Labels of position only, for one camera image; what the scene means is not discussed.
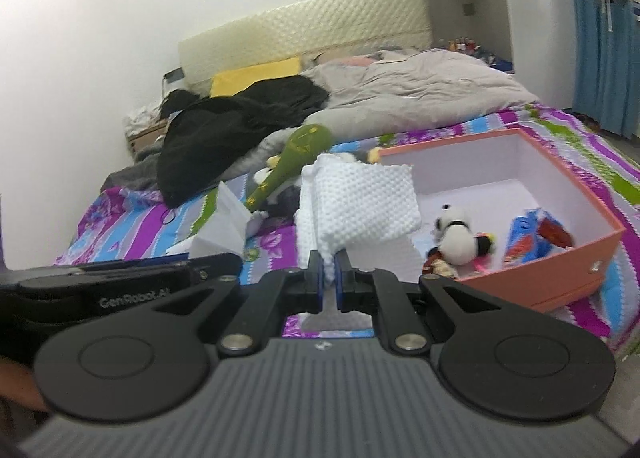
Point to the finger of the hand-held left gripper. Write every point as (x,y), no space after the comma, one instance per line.
(215,264)

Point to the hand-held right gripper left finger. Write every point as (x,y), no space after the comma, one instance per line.
(315,283)

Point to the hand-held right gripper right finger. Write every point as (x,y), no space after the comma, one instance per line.
(342,283)

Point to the white sheet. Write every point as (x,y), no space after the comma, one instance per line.
(222,223)

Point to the white knitted cloth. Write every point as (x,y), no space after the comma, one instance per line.
(365,203)

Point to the blue face mask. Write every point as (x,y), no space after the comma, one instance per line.
(425,243)

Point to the panda plush toy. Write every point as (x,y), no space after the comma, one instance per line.
(457,238)

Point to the blue printed plastic bag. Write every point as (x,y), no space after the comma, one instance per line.
(535,235)

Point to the orange cardboard box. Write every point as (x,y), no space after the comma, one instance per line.
(550,268)

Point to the person's left hand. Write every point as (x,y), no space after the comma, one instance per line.
(20,383)

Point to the grey penguin plush toy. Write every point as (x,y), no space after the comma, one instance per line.
(285,199)

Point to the dark grey blanket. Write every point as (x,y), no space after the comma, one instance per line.
(135,166)

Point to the black jacket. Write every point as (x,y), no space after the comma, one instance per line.
(220,133)

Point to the green plush stick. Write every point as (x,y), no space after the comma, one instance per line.
(305,143)

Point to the white crumpled cloth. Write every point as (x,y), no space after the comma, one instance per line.
(142,118)

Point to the black cloth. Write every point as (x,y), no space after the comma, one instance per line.
(177,101)

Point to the yellow pillow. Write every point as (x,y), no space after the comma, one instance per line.
(255,76)

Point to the light grey duvet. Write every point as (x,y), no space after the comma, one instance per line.
(425,88)

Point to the pink pillow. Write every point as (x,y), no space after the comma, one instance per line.
(362,59)

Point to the cream padded headboard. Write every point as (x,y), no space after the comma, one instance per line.
(310,23)

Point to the row of cosmetic bottles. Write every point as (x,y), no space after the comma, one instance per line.
(465,46)

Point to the floral striped bedsheet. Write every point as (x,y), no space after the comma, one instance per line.
(575,148)

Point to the blue curtain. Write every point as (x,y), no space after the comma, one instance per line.
(600,63)

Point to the black wall socket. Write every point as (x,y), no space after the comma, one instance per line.
(174,74)

